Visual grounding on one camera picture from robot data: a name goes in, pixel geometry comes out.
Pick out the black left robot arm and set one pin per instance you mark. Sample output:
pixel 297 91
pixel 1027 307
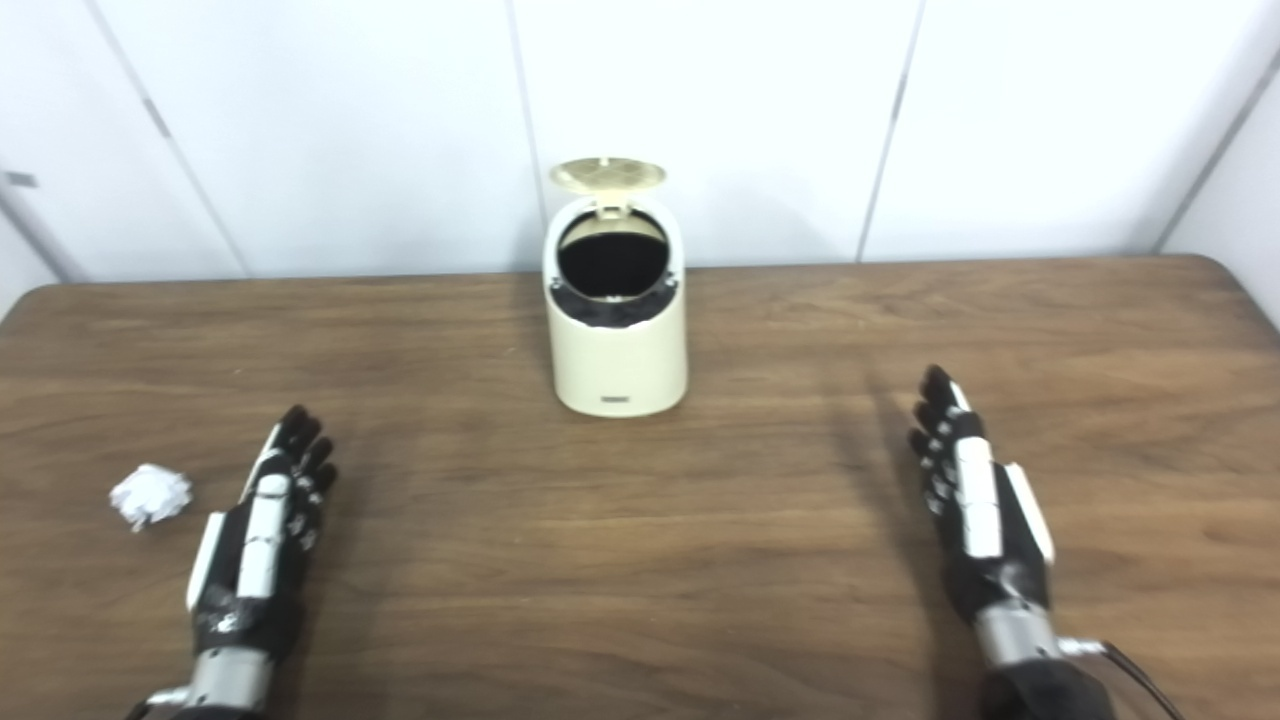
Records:
pixel 230 685

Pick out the cream-colored bin body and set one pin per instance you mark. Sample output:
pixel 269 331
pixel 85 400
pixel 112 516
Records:
pixel 620 365

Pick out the round cream bin lid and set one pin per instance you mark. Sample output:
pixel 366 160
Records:
pixel 607 173

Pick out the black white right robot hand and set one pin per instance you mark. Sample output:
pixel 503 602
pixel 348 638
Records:
pixel 980 510

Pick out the grey wall corner post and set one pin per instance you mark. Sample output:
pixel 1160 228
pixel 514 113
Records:
pixel 40 235

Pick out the white paper ball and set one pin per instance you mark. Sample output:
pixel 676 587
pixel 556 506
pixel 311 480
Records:
pixel 150 495

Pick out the small grey wall tag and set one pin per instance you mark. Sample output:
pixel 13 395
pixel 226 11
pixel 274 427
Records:
pixel 20 180

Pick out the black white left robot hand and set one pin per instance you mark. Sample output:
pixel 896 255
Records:
pixel 262 530

